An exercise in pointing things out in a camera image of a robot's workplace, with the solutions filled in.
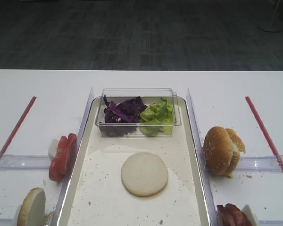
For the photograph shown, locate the green lettuce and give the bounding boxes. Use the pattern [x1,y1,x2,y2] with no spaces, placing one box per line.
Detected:
[140,98,174,137]

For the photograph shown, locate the sliced tomato stack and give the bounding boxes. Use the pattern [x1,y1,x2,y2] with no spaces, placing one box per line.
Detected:
[49,133,77,182]

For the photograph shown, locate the bacon meat slices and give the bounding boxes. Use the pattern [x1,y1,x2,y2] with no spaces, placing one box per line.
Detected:
[216,203,252,226]

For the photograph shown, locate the clear plastic salad container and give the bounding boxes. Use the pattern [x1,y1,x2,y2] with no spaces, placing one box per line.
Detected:
[95,88,181,137]

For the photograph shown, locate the shredded purple cabbage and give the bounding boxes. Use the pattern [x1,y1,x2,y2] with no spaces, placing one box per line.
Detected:
[100,95,147,137]

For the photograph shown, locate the flat bun bottom on tray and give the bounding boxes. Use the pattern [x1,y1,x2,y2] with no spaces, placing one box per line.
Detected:
[121,152,168,197]

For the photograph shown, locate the metal baking tray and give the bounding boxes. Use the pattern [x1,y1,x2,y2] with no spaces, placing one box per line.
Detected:
[58,97,210,226]

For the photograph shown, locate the sesame burger buns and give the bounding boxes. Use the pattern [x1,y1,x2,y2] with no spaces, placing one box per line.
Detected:
[203,126,246,178]

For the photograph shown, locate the left long clear divider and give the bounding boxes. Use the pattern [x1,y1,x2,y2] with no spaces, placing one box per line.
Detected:
[49,87,94,226]

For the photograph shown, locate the long clear divider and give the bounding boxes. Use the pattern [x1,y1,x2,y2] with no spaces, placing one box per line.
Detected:
[49,87,94,226]
[186,89,219,226]

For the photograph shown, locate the right long clear divider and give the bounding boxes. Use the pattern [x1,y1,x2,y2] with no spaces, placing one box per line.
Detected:
[186,89,219,226]

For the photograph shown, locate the left red tape strip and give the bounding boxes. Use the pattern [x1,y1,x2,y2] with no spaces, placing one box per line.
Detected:
[0,96,37,160]

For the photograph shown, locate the red tape strip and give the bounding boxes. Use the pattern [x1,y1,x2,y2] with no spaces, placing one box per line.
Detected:
[245,96,283,173]
[0,96,37,160]

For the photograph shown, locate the right red tape strip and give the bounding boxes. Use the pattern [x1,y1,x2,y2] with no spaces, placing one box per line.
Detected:
[245,96,283,173]

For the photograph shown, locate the white block behind bacon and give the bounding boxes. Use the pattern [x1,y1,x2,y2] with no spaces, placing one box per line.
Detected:
[241,204,260,226]

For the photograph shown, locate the upright bun half slice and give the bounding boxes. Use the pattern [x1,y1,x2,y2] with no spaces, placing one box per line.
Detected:
[17,187,46,226]

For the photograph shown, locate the white block behind bun slice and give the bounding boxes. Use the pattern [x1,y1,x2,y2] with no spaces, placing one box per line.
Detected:
[12,204,22,226]

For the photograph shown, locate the upper right clear rail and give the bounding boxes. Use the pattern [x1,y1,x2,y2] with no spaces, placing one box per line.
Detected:
[235,155,283,172]

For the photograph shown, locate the clear rail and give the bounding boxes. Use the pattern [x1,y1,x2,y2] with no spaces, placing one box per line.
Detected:
[0,154,51,170]
[257,220,283,226]
[235,155,283,172]

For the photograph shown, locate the upper left clear rail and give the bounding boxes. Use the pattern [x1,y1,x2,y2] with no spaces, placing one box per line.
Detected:
[0,154,51,170]

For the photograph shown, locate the lower right clear rail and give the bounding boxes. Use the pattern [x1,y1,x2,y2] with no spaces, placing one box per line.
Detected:
[257,220,283,226]

